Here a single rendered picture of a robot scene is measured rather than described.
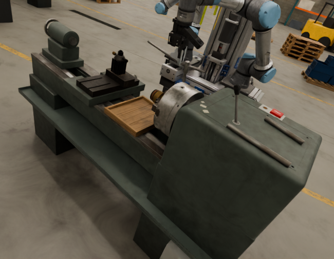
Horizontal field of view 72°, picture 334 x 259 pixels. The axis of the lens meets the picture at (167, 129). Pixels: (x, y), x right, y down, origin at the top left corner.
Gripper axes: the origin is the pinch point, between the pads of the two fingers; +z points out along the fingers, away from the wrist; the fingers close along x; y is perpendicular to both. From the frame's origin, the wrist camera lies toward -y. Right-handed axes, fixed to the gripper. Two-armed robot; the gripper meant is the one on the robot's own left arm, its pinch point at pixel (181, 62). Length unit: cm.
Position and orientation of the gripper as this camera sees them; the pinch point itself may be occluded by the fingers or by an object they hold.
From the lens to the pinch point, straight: 119.8
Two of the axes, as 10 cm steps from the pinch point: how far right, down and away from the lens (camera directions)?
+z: -1.4, 7.1, 6.9
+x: -4.7, 5.7, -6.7
